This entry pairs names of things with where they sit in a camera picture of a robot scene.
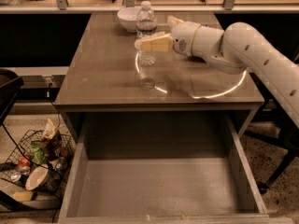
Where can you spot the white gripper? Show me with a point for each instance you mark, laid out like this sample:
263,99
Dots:
181,38

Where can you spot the clear plastic water bottle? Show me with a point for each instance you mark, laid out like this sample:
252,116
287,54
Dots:
146,25

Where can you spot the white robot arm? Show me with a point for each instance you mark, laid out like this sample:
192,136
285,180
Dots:
233,50

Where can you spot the grey wooden drawer cabinet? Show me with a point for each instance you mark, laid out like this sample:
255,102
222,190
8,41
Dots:
105,76

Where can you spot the open grey top drawer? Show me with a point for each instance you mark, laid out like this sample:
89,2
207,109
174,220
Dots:
161,168

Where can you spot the white ceramic bowl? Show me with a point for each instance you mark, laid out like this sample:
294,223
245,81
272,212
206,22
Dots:
127,18

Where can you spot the brown snack bag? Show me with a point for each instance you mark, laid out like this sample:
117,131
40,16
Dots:
51,141

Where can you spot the green snack bag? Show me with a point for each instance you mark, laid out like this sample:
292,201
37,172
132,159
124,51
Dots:
36,153

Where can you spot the white bowl in basket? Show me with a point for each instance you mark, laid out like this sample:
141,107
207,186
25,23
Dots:
38,177

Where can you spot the red soda can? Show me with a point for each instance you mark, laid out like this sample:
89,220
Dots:
24,164

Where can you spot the crushed silver can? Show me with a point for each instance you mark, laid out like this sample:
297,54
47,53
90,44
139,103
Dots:
15,176

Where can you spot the yellow sponge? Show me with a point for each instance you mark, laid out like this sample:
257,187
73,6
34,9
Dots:
23,196

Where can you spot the black wire basket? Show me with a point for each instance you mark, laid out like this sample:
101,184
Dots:
57,168

